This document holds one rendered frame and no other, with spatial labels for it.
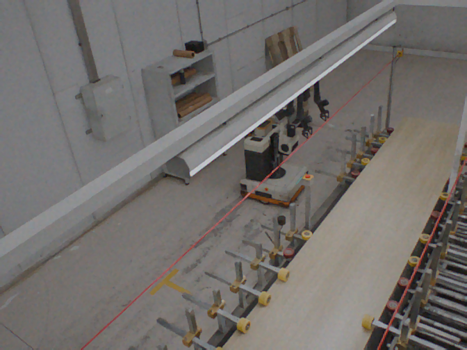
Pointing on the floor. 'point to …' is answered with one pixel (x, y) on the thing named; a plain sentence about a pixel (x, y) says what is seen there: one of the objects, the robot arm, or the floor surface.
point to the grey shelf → (178, 91)
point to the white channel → (48, 234)
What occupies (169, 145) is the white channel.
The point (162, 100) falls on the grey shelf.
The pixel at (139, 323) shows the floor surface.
